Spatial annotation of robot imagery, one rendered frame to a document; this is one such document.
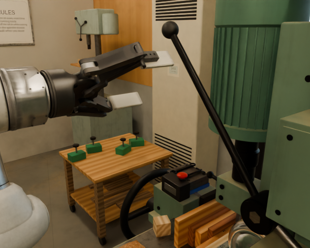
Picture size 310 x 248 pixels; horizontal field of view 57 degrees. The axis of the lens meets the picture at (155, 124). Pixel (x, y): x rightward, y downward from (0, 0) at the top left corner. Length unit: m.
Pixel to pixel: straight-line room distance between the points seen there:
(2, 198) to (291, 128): 0.75
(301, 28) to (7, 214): 0.81
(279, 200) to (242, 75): 0.24
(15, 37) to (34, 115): 2.96
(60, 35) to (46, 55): 0.27
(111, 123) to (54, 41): 1.21
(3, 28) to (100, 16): 1.08
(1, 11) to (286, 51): 3.05
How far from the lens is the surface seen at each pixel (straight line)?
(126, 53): 0.45
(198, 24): 2.04
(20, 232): 0.93
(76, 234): 2.29
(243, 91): 0.57
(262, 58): 0.55
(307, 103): 0.52
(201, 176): 0.86
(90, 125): 2.77
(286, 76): 0.53
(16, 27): 3.38
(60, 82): 0.45
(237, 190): 0.69
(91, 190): 2.42
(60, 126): 3.68
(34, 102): 0.43
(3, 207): 0.91
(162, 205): 0.88
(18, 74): 0.44
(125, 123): 2.97
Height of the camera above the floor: 1.41
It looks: 18 degrees down
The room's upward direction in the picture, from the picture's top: straight up
